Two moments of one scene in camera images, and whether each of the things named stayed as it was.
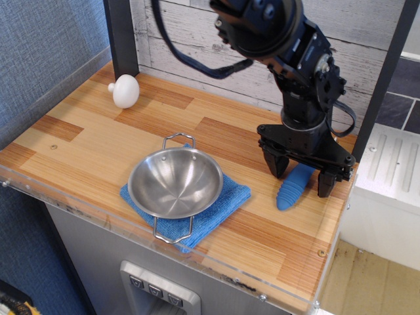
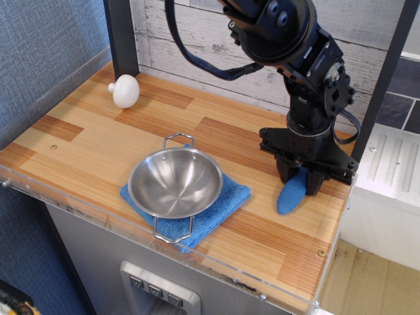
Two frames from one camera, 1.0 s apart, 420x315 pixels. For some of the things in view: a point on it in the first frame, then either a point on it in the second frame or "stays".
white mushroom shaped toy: (126, 91) stays
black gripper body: (313, 146) stays
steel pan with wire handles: (174, 184) stays
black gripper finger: (326, 182) to (314, 180)
